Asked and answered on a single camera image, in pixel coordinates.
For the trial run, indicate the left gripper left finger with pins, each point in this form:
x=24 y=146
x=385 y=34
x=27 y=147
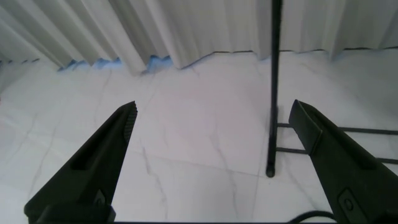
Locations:
x=90 y=177

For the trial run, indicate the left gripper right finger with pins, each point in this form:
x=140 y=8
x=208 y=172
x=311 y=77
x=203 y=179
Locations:
x=348 y=174

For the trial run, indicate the black clothes rack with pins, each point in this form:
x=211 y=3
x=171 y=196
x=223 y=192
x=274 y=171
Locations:
x=274 y=77

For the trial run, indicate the white curtain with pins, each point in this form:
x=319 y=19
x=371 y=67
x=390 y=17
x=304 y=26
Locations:
x=186 y=25

